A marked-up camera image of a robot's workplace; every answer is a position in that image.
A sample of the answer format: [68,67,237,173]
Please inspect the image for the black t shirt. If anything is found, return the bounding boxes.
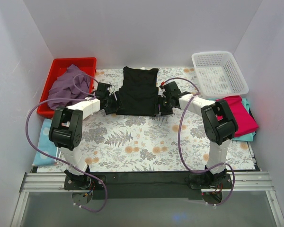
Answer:
[116,66,159,116]

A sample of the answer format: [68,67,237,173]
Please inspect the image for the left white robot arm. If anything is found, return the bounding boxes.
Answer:
[49,83,122,189]

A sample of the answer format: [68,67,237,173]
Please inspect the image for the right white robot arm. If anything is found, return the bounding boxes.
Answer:
[159,81,238,188]

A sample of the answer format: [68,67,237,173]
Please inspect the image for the floral patterned table mat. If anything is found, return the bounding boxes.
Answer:
[32,67,256,173]

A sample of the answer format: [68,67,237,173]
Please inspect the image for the purple crumpled t shirt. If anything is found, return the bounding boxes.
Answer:
[48,64,91,99]

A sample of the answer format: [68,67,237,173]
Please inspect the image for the red plastic bin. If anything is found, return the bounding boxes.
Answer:
[36,57,98,118]

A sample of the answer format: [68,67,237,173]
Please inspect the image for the white perforated plastic basket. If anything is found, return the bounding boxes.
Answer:
[192,51,249,98]

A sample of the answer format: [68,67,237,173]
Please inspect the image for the light blue dotted cloth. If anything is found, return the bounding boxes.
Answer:
[33,119,61,166]

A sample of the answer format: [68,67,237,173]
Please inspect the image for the magenta folded t shirt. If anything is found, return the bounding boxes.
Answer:
[224,96,259,142]

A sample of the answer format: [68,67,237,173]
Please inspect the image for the teal folded t shirt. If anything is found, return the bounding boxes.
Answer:
[233,98,258,142]

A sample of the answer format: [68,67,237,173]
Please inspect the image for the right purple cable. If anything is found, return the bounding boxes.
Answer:
[160,77,235,207]

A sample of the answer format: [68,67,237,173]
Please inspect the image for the purple cable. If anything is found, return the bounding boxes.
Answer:
[25,73,108,213]
[160,77,235,207]

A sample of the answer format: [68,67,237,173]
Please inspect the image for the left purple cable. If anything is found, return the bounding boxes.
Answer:
[25,73,108,213]

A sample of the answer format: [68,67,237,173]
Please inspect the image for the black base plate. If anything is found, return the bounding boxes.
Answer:
[63,172,233,200]

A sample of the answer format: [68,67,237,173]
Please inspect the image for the aluminium mounting rail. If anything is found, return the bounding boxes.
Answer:
[20,171,274,192]

